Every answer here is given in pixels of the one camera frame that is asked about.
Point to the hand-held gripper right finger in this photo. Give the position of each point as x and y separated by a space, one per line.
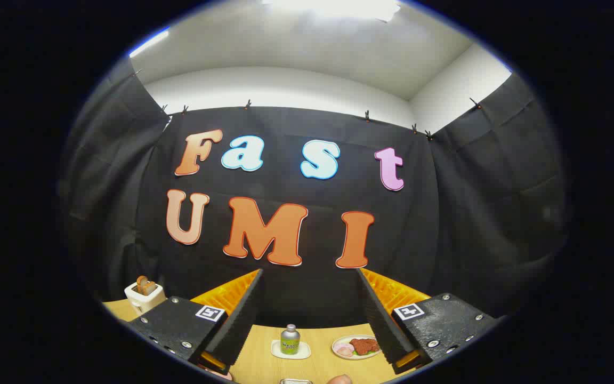
379 320

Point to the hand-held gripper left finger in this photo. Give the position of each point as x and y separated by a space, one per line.
243 320

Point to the brown meat piece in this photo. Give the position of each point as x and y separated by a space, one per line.
364 346

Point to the white oval food plate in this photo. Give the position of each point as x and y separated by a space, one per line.
345 338

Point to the pink ham slice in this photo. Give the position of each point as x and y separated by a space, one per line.
344 350

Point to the green soda bottle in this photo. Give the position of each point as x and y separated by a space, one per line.
290 344

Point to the pink round plate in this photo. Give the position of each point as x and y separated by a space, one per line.
220 375

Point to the white square coaster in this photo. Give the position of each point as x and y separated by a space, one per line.
305 352

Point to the cream white toaster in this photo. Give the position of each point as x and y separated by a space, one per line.
144 302

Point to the brown toast slice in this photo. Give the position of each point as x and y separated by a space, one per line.
145 286

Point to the row of small black clips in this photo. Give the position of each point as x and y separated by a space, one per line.
248 104

